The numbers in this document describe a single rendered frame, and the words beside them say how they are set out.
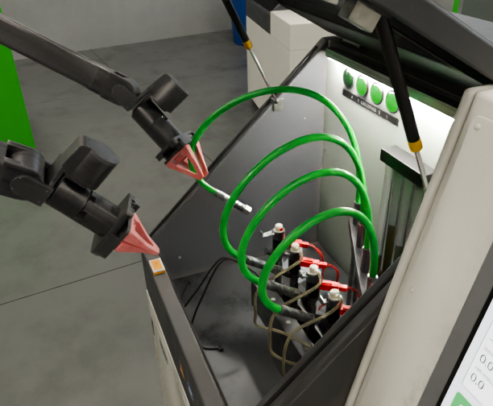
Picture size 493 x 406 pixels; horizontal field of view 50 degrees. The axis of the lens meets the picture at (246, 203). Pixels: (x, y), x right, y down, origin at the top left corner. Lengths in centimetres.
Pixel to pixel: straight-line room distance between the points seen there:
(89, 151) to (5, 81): 346
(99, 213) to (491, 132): 58
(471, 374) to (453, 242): 17
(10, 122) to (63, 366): 231
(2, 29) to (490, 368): 107
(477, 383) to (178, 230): 92
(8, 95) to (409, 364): 380
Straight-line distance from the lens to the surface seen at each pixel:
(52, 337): 271
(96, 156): 82
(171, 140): 112
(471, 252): 74
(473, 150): 74
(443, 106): 103
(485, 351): 74
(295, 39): 387
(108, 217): 87
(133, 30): 774
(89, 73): 118
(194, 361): 114
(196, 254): 151
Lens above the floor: 178
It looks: 31 degrees down
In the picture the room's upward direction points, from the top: 2 degrees counter-clockwise
